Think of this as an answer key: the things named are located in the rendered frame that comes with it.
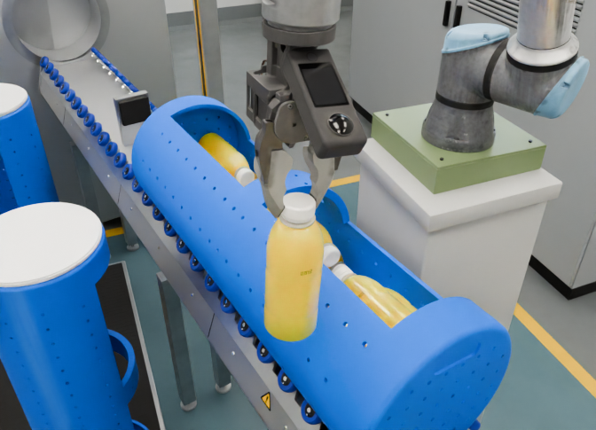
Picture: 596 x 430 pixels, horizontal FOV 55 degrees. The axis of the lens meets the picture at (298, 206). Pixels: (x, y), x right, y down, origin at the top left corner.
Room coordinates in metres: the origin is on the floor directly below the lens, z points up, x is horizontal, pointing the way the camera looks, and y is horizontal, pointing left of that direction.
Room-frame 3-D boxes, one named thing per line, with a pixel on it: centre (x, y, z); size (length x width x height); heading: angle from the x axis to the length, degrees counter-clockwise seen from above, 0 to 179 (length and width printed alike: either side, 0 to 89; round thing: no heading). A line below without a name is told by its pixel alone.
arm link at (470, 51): (1.08, -0.35, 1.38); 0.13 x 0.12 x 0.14; 45
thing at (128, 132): (1.58, 0.49, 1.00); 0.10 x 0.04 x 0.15; 123
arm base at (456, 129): (1.09, -0.34, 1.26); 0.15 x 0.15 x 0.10
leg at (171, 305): (1.30, 0.40, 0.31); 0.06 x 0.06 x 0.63; 33
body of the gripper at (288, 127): (0.56, 0.00, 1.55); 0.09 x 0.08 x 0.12; 26
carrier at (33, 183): (1.65, 0.99, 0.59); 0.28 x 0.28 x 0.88
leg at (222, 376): (1.38, 0.28, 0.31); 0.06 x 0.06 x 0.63; 33
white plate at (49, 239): (0.95, 0.56, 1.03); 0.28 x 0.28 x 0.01
